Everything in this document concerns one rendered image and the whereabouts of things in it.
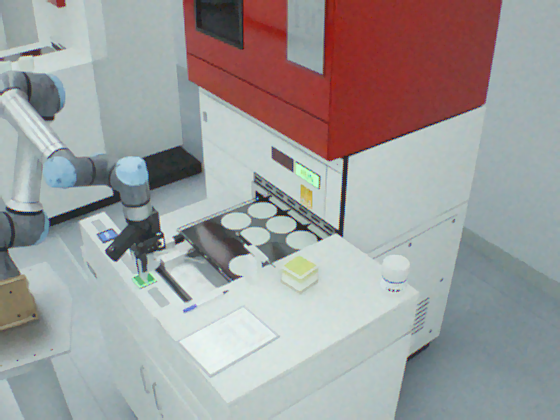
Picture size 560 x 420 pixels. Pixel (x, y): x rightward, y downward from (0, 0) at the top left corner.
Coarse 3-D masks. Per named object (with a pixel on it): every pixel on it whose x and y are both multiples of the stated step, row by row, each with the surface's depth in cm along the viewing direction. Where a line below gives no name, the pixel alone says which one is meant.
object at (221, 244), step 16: (240, 208) 204; (208, 224) 196; (256, 224) 196; (192, 240) 189; (208, 240) 188; (224, 240) 188; (272, 240) 188; (320, 240) 188; (224, 256) 182; (272, 256) 182
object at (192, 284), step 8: (160, 264) 182; (176, 264) 181; (184, 264) 181; (168, 272) 178; (176, 272) 178; (184, 272) 178; (192, 272) 178; (176, 280) 175; (184, 280) 175; (192, 280) 175; (200, 280) 175; (184, 288) 172; (192, 288) 172; (200, 288) 172; (208, 288) 172; (192, 296) 169
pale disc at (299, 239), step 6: (294, 234) 191; (300, 234) 191; (306, 234) 191; (312, 234) 191; (288, 240) 188; (294, 240) 188; (300, 240) 188; (306, 240) 188; (312, 240) 188; (294, 246) 186; (300, 246) 186; (306, 246) 186
